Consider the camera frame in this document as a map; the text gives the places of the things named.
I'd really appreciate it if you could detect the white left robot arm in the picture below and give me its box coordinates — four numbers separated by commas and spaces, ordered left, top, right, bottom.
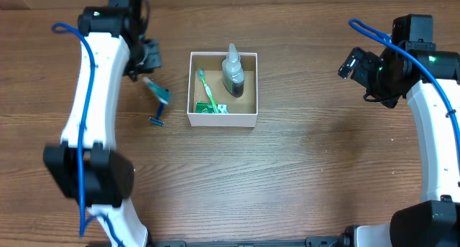
43, 0, 161, 247

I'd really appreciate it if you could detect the blue foam pump bottle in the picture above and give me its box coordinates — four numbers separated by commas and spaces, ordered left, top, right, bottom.
222, 43, 245, 98

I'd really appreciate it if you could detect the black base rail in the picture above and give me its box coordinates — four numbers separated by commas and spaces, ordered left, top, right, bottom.
147, 235, 354, 247

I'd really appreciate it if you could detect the white cardboard box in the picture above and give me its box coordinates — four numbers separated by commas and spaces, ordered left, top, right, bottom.
187, 52, 259, 127

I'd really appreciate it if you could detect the teal Colgate toothpaste tube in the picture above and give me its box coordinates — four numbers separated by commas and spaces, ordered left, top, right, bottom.
142, 77, 170, 105

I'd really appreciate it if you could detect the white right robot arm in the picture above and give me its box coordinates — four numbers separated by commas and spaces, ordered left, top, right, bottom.
335, 14, 459, 246

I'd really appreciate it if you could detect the blue disposable razor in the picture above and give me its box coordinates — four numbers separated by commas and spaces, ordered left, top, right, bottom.
149, 103, 165, 126

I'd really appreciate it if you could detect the green white toothbrush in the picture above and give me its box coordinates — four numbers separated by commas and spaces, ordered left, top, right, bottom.
197, 69, 220, 113

